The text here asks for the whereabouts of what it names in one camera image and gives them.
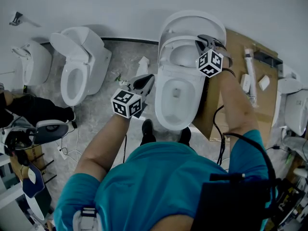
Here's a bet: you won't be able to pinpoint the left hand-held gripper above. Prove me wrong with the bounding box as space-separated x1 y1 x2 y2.
111 73 155 119

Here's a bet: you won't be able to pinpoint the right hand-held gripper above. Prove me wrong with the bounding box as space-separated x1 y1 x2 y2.
194 34 233 78

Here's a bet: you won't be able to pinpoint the person's right forearm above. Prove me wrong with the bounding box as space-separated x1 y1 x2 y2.
208 67 259 154

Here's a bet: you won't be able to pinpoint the person's left forearm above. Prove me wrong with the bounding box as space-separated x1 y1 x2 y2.
74 114 132 178

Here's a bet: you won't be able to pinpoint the white smart toilet bowl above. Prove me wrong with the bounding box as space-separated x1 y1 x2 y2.
154 61 210 131

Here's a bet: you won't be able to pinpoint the white toilet with tank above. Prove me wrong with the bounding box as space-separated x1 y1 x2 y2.
49 26 113 107

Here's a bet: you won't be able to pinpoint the person's right hand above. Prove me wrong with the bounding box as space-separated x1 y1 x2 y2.
212 38 230 55

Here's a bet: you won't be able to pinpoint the crumpled white tissue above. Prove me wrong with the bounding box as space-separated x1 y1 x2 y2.
137 56 151 76

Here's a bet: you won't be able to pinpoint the large cardboard box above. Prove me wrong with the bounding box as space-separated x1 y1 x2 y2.
192 27 283 141

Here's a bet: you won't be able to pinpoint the black wrist band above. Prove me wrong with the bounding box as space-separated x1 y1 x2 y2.
220 67 236 78

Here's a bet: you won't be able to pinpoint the person's left black shoe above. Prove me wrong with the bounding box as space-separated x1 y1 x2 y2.
141 118 154 145

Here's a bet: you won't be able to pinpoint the person's black shoe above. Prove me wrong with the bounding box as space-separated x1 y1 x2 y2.
141 118 154 145
178 126 193 146

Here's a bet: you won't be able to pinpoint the small white rectangular box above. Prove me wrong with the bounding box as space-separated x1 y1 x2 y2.
240 73 252 93

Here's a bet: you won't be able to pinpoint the white tube in plastic wrap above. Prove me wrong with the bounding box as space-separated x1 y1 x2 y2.
243 46 259 108

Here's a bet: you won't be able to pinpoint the black phone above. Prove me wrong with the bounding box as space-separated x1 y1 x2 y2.
254 50 283 68

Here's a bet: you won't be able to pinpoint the person's right black shoe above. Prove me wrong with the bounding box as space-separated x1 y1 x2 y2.
178 126 193 146

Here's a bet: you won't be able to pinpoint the small white square box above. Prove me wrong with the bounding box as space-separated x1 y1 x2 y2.
257 75 270 91

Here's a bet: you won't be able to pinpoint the person's teal shirt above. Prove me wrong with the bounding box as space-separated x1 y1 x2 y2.
53 128 277 231

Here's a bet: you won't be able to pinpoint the dark grey oval device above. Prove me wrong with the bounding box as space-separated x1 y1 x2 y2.
33 119 71 144

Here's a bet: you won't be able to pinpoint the white power strip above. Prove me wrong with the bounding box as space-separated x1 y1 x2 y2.
57 145 68 160

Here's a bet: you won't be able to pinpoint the small printed cardboard box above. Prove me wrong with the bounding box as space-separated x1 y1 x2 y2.
9 144 47 180

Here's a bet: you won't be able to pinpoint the black metal rods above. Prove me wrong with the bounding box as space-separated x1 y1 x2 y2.
39 153 58 185

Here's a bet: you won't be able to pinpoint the green plastic item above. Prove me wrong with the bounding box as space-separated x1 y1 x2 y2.
285 152 296 165

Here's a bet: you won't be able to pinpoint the black waist pack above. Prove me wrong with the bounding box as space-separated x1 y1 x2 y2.
191 173 280 231

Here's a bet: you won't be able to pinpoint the black rack with devices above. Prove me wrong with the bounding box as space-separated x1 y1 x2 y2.
276 177 308 231

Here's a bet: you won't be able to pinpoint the thin black cable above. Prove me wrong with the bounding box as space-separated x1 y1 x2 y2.
122 133 128 164
213 104 227 166

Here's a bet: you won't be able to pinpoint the black cable with adapter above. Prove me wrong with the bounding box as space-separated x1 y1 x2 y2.
264 145 308 163
60 120 79 156

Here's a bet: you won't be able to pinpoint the white cables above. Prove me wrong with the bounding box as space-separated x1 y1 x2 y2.
64 126 84 165

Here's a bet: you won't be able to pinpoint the thick black cable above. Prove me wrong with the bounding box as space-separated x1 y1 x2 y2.
222 132 277 202

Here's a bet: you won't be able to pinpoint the black and white wall sprayer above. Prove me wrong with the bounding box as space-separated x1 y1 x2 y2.
9 11 41 28

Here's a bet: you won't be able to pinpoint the white harness strap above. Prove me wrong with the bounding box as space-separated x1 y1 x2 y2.
72 207 103 231

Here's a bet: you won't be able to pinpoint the white shelf frame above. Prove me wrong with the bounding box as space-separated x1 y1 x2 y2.
0 153 55 231

